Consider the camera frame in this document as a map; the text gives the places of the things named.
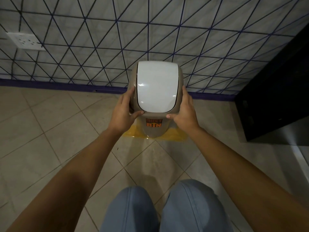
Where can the person's left hand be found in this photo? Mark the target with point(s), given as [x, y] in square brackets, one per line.
[120, 115]

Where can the person's right hand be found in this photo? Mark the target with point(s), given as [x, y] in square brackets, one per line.
[185, 115]

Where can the person's left thumb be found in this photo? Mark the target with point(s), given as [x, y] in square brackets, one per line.
[135, 115]

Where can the person's right thumb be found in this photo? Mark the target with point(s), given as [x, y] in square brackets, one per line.
[174, 116]

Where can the beige bin lid white flap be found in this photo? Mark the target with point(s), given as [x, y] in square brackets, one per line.
[157, 86]

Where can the person's right forearm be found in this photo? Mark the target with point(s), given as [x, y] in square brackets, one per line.
[246, 181]

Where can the person's left forearm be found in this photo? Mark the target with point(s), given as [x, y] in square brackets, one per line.
[72, 181]

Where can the yellow plastic bag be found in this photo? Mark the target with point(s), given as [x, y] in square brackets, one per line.
[177, 136]

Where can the beige dustbin body orange label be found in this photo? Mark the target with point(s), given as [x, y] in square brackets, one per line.
[154, 129]

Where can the person's right leg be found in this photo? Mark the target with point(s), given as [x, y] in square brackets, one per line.
[195, 207]

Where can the person's leg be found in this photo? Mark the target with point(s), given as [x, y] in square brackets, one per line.
[131, 212]
[195, 207]

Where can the person's left leg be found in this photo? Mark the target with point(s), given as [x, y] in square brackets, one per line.
[131, 212]

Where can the black cabinet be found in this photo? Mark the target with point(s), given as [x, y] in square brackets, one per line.
[277, 89]

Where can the grey metal panel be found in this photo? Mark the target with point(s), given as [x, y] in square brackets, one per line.
[287, 134]

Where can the white wall socket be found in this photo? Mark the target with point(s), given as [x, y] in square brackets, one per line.
[25, 41]

